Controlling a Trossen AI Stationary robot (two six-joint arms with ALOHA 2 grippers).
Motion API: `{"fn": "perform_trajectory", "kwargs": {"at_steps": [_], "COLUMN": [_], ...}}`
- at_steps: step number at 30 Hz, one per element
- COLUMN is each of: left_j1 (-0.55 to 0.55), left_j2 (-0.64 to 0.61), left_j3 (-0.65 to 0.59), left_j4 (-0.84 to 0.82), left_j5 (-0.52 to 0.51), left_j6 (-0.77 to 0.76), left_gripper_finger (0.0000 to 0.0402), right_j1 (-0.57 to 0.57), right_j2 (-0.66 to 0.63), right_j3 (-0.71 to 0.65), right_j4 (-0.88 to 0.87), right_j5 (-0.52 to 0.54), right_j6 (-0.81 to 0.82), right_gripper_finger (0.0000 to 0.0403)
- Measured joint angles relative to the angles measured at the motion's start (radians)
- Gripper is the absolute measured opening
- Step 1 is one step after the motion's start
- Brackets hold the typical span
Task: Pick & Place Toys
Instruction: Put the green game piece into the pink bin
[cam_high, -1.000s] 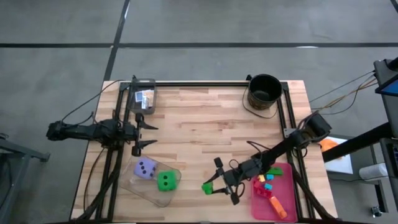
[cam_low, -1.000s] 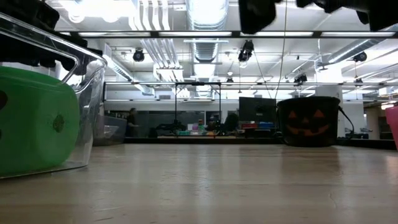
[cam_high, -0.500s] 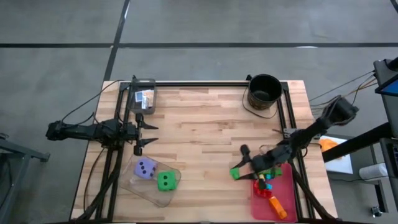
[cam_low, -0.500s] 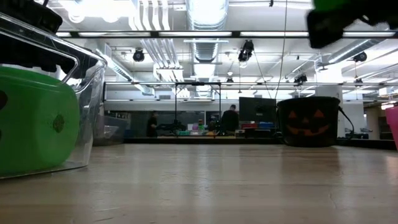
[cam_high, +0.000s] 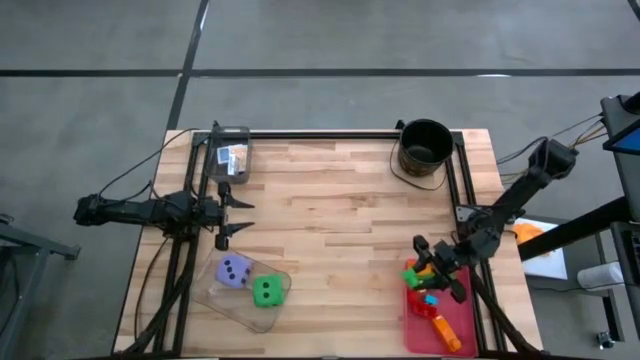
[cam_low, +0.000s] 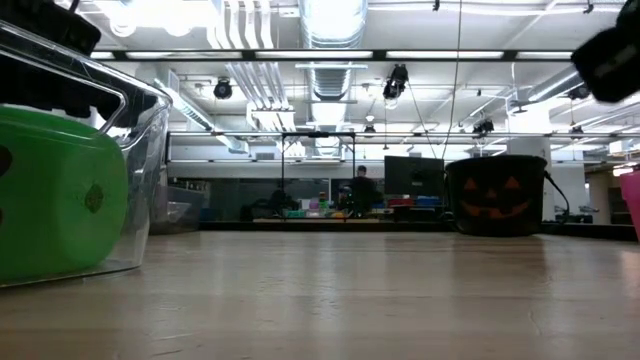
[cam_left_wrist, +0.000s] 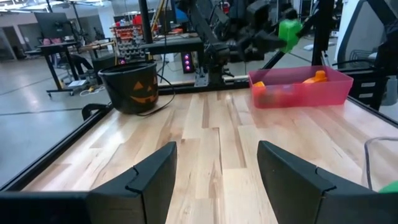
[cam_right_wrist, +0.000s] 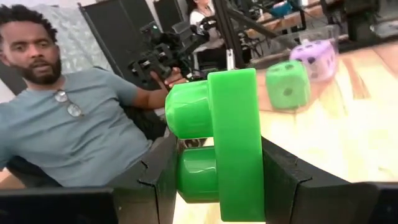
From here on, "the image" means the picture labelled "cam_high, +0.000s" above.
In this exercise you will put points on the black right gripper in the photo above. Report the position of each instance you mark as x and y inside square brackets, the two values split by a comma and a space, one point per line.
[447, 257]

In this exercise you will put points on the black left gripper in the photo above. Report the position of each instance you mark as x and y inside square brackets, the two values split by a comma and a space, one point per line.
[210, 212]

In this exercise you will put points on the light blue toy block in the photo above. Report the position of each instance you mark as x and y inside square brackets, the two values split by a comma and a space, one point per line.
[431, 300]

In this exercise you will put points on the large red toy block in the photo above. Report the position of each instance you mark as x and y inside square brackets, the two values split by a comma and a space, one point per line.
[422, 311]

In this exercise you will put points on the purple foam die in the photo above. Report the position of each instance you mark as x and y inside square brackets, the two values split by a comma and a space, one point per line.
[240, 280]

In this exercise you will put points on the green foam die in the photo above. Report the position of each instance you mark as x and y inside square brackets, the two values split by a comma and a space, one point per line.
[260, 300]

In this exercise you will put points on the large clear plastic bin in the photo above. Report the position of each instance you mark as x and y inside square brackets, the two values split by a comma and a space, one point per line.
[225, 305]

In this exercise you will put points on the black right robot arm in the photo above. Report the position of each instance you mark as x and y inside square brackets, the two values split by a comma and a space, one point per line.
[520, 190]

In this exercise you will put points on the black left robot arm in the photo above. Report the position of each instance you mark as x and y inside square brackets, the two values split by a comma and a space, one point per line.
[140, 211]

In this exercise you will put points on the small grey plastic bin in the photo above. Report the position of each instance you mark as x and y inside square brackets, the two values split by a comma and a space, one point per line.
[215, 172]

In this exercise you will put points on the pink plastic tray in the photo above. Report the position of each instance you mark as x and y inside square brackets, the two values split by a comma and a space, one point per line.
[460, 330]

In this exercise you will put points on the orange object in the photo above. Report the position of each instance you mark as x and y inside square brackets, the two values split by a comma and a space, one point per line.
[530, 232]

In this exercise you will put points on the white sheet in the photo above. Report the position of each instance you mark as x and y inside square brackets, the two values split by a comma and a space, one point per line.
[547, 260]

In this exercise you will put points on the black pumpkin bucket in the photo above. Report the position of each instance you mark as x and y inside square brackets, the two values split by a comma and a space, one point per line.
[425, 147]

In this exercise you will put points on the black equipment stand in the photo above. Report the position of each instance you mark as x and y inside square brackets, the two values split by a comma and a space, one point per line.
[575, 230]

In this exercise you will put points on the grey roll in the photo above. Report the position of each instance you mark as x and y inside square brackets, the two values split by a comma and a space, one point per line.
[600, 275]

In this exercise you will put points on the small black caster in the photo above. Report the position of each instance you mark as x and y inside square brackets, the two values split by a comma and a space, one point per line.
[605, 340]

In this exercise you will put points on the dark grey cart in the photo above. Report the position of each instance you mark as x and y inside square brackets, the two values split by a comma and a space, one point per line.
[40, 245]

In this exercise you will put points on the tablet with blue screen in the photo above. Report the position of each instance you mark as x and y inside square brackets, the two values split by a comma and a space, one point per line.
[627, 142]

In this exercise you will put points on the black aluminium rig frame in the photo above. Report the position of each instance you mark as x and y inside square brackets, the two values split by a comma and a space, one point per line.
[325, 134]

